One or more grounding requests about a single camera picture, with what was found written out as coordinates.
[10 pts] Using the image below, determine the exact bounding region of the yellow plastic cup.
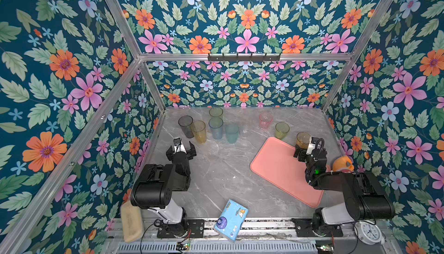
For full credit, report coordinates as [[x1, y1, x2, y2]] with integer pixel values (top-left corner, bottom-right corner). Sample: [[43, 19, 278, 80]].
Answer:
[[191, 121, 207, 144]]

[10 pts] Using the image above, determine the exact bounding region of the dark grey plastic cup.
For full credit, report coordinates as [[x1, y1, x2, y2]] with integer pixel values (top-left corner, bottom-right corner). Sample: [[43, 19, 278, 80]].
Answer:
[[178, 115, 194, 138]]

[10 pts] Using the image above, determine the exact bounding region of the pink plastic tray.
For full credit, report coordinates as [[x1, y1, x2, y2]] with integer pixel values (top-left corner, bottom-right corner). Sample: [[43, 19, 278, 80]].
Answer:
[[250, 137, 323, 208]]

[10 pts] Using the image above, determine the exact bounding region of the blue transparent cup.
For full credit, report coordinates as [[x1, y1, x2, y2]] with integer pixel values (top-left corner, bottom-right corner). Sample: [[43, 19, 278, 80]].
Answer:
[[209, 117, 224, 140]]

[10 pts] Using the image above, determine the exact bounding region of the light green tall cup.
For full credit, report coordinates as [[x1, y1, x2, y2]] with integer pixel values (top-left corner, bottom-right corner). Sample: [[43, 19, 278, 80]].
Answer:
[[209, 107, 224, 119]]

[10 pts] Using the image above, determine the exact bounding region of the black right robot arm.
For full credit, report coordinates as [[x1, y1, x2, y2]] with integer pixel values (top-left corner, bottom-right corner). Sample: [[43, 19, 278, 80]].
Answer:
[[292, 137, 395, 237]]

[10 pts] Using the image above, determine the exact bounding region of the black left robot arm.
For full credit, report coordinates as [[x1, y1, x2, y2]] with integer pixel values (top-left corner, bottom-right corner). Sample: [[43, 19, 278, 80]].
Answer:
[[130, 143, 197, 237]]

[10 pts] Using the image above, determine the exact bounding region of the amber short cup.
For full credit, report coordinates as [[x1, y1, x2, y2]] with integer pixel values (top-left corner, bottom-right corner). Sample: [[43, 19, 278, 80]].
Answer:
[[296, 132, 311, 150]]

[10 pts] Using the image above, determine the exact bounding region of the orange fish plush toy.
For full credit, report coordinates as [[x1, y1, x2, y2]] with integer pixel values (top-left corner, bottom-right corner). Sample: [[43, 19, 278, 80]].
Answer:
[[332, 156, 355, 173]]

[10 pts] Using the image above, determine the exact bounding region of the green short cup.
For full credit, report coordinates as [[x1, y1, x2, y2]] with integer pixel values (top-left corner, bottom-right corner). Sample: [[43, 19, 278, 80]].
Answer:
[[275, 122, 290, 140]]

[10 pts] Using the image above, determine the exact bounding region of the teal frosted cup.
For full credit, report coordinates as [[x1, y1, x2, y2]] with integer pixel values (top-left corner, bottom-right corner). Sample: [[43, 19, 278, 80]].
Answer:
[[225, 123, 239, 144]]

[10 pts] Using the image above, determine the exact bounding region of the pink transparent cup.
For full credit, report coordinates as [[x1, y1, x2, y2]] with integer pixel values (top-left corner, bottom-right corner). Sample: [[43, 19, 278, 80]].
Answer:
[[259, 112, 274, 130]]

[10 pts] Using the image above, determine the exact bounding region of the beige sponge block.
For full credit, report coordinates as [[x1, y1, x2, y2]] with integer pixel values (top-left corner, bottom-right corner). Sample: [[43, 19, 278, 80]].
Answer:
[[120, 201, 144, 243]]

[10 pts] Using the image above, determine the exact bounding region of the blue tissue pack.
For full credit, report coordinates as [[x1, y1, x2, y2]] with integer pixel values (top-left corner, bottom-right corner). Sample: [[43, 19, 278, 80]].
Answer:
[[214, 199, 249, 242]]

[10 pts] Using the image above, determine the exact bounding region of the white alarm clock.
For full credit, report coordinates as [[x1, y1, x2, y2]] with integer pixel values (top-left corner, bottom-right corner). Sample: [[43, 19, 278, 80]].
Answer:
[[355, 221, 385, 245]]

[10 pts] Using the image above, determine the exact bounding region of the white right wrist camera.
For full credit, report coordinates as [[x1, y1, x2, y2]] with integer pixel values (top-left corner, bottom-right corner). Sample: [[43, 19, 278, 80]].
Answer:
[[306, 137, 319, 155]]

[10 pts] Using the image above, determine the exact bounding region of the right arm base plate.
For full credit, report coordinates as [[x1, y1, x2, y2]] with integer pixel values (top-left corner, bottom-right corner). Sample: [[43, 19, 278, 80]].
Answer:
[[291, 218, 343, 238]]

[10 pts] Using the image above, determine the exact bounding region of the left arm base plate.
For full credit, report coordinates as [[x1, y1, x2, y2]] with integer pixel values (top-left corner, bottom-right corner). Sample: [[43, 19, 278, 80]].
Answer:
[[157, 219, 205, 239]]

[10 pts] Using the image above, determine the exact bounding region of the black hook rail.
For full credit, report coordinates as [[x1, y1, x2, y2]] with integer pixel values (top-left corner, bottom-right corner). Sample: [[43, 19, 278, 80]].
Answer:
[[207, 53, 281, 63]]

